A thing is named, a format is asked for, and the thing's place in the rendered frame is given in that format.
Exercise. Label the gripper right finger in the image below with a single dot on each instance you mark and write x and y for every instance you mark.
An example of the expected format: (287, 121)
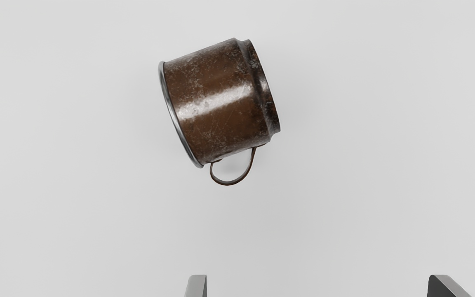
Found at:
(443, 288)

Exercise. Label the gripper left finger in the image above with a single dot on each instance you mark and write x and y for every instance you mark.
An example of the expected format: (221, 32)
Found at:
(196, 286)

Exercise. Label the brown rusty metal mug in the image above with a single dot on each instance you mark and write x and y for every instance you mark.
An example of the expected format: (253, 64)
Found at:
(221, 103)

